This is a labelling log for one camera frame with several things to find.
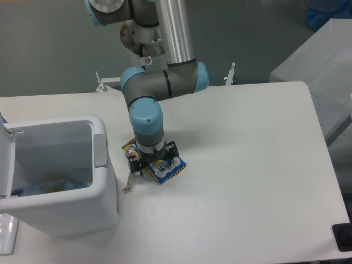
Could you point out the white plastic trash can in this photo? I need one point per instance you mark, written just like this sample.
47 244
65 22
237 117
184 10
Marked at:
37 151

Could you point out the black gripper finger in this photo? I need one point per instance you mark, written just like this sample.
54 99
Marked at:
136 164
171 152

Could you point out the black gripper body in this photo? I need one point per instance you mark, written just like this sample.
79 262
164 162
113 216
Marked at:
156 155

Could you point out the clear plastic box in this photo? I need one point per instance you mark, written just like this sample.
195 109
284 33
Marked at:
9 229

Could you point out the clear plastic water bottle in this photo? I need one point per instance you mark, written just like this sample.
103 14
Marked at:
37 189

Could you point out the white covered table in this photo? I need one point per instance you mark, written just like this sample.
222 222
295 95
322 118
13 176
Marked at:
323 63

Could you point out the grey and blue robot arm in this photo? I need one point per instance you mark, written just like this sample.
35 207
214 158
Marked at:
144 90

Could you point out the black device at table edge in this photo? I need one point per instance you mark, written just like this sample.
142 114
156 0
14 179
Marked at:
342 234

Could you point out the blue object in corner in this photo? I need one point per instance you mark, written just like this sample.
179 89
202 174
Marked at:
320 12

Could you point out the colourful snack wrapper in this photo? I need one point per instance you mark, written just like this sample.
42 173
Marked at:
160 171

